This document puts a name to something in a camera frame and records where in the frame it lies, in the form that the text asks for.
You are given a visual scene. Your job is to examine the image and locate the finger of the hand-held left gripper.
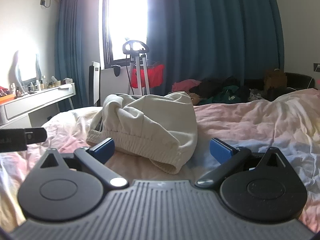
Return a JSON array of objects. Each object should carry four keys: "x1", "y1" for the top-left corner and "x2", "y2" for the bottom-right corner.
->
[{"x1": 24, "y1": 127, "x2": 48, "y2": 145}]

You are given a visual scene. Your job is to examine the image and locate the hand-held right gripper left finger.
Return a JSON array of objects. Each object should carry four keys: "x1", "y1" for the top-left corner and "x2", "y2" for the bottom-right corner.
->
[{"x1": 40, "y1": 138, "x2": 128, "y2": 188}]

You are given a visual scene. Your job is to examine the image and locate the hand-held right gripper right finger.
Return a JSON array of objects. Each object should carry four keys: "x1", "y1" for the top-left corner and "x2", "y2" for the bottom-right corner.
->
[{"x1": 195, "y1": 137, "x2": 288, "y2": 188}]

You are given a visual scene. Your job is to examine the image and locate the black clothes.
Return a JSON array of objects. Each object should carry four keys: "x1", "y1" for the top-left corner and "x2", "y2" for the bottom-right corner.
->
[{"x1": 190, "y1": 76, "x2": 250, "y2": 99}]

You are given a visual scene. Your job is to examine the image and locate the white dressing desk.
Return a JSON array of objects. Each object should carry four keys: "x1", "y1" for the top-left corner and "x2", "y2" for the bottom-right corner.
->
[{"x1": 0, "y1": 82, "x2": 77, "y2": 128}]

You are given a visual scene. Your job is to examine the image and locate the pink and blue blanket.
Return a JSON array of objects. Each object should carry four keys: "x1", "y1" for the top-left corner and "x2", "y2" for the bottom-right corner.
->
[{"x1": 0, "y1": 89, "x2": 320, "y2": 230}]

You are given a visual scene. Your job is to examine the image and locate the row of cosmetic bottles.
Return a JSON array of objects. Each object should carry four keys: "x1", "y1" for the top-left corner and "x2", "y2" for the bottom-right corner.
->
[{"x1": 9, "y1": 75, "x2": 62, "y2": 93}]

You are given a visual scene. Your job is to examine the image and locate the green garment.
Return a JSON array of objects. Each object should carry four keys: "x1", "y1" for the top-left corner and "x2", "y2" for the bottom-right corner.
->
[{"x1": 197, "y1": 86, "x2": 240, "y2": 104}]

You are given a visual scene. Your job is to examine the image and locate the black and white chair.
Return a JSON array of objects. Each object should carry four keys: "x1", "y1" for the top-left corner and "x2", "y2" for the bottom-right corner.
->
[{"x1": 89, "y1": 61, "x2": 101, "y2": 107}]

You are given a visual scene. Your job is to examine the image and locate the vanity mirror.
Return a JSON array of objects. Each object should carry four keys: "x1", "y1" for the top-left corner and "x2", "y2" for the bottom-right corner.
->
[{"x1": 15, "y1": 51, "x2": 42, "y2": 85}]

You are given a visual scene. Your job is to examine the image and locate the pink cloth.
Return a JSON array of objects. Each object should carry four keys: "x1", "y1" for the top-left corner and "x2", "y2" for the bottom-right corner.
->
[{"x1": 171, "y1": 79, "x2": 202, "y2": 93}]

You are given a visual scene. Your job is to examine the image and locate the garment steamer stand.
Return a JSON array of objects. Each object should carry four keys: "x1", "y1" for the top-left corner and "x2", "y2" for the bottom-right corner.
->
[{"x1": 122, "y1": 40, "x2": 150, "y2": 97}]

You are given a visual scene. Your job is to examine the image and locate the red cloth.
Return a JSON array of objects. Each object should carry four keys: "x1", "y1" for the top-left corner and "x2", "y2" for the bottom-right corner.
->
[{"x1": 131, "y1": 64, "x2": 165, "y2": 88}]

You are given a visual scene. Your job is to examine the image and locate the black headboard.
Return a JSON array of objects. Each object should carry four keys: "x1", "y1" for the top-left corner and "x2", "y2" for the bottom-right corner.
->
[{"x1": 244, "y1": 72, "x2": 318, "y2": 98}]

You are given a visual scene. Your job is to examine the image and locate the window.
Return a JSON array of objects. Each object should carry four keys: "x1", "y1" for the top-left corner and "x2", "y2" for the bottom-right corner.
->
[{"x1": 101, "y1": 0, "x2": 150, "y2": 68}]

